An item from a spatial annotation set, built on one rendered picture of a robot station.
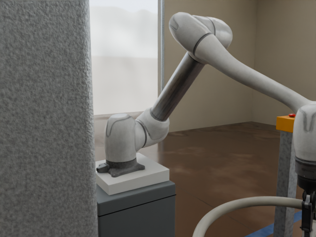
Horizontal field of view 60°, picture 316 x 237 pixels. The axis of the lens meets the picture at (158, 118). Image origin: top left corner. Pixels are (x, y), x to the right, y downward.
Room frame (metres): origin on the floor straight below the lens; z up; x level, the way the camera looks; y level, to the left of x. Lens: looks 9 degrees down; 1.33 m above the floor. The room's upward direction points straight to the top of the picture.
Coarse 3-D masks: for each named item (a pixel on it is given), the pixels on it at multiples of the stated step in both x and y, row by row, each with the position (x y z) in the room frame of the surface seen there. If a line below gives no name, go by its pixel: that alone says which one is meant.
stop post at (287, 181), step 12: (276, 120) 1.61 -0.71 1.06; (288, 120) 1.54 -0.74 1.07; (288, 132) 1.55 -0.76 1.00; (288, 144) 1.55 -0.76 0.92; (288, 156) 1.54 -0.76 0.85; (288, 168) 1.54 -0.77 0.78; (288, 180) 1.53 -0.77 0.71; (276, 192) 1.60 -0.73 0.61; (288, 192) 1.54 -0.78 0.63; (276, 216) 1.59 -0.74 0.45; (288, 216) 1.54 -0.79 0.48; (276, 228) 1.58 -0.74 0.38; (288, 228) 1.55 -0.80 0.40
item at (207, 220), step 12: (228, 204) 0.82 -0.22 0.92; (240, 204) 0.83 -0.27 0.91; (252, 204) 0.83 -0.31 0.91; (264, 204) 0.83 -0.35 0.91; (276, 204) 0.83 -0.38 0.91; (288, 204) 0.82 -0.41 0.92; (300, 204) 0.80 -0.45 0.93; (204, 216) 0.76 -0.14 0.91; (216, 216) 0.77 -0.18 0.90; (204, 228) 0.71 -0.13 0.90
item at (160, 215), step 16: (96, 192) 1.17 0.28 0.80; (128, 192) 1.17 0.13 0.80; (144, 192) 1.18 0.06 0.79; (160, 192) 1.23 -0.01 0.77; (112, 208) 1.10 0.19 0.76; (128, 208) 1.14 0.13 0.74; (144, 208) 1.18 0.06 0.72; (160, 208) 1.23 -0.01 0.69; (112, 224) 1.10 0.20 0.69; (128, 224) 1.14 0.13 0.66; (144, 224) 1.18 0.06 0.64; (160, 224) 1.23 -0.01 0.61
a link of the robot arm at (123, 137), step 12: (108, 120) 1.31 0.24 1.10; (120, 120) 1.28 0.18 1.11; (132, 120) 1.31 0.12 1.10; (108, 132) 1.28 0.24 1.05; (120, 132) 1.26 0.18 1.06; (132, 132) 1.29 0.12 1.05; (144, 132) 1.36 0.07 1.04; (108, 144) 1.27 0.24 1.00; (120, 144) 1.25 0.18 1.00; (132, 144) 1.29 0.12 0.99; (108, 156) 1.28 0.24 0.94; (120, 156) 1.26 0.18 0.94; (132, 156) 1.29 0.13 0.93
